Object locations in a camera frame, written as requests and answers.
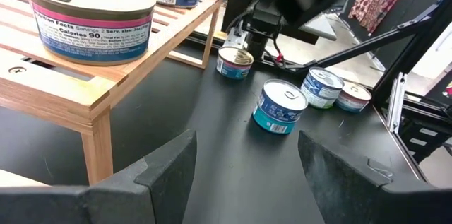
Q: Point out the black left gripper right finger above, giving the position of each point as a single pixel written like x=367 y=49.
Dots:
x=370 y=199

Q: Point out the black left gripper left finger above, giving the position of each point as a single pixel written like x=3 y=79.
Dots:
x=106 y=203

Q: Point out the blue teal tuna can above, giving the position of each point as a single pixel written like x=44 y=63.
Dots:
x=279 y=107

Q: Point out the pink blue label can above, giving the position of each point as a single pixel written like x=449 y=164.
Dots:
x=233 y=65
x=353 y=98
x=88 y=29

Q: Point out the wooden slatted shelf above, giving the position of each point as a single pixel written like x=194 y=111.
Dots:
x=95 y=93

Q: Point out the blue white label can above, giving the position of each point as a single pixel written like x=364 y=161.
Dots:
x=321 y=89

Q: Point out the silver aluminium extrusion bar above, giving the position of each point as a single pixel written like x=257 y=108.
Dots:
x=395 y=102

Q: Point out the black aluminium table frame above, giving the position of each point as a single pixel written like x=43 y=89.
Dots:
x=416 y=40

